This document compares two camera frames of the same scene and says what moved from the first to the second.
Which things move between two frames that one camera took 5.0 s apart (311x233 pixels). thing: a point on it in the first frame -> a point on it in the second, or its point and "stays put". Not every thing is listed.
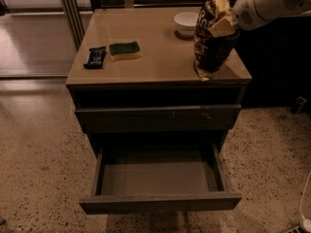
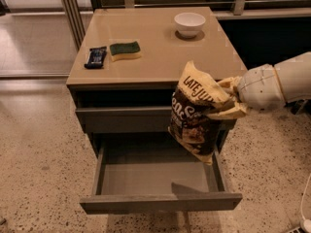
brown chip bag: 210,52 -> 192,125
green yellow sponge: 124,50 stays put
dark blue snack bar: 95,58 stays put
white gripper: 249,13 -> 259,85
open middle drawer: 159,175 stays put
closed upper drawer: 215,117 stays put
